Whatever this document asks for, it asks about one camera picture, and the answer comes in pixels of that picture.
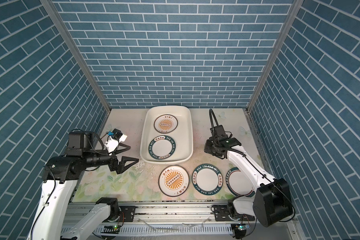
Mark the green rim plate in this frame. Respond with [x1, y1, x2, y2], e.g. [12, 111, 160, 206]
[226, 167, 255, 198]
[192, 164, 223, 196]
[148, 135, 176, 160]

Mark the orange sunburst plate back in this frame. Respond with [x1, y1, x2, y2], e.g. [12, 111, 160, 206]
[154, 115, 178, 134]

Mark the orange sunburst plate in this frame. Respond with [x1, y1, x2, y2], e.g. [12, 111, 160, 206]
[154, 115, 178, 134]
[158, 165, 190, 197]

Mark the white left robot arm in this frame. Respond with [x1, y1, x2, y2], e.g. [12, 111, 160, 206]
[27, 129, 139, 240]

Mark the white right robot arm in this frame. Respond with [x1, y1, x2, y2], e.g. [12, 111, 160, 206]
[204, 138, 296, 227]

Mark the white plastic bin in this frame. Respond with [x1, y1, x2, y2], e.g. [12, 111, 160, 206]
[140, 106, 194, 165]

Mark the orange sunburst plate front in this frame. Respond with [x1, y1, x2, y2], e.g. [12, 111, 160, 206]
[158, 165, 190, 197]

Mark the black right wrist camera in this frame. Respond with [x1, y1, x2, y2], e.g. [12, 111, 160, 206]
[211, 125, 228, 139]

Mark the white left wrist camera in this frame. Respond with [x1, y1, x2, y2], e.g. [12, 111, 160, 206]
[105, 129, 128, 154]

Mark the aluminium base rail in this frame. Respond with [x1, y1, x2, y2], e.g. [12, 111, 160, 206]
[56, 199, 307, 240]

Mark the aluminium corner frame right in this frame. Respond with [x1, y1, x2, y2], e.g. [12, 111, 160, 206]
[247, 0, 304, 113]

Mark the aluminium corner frame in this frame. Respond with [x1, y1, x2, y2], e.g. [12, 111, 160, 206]
[247, 0, 304, 113]
[40, 0, 112, 114]

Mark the aluminium corner frame left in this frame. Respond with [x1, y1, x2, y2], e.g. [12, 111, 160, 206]
[40, 0, 112, 114]

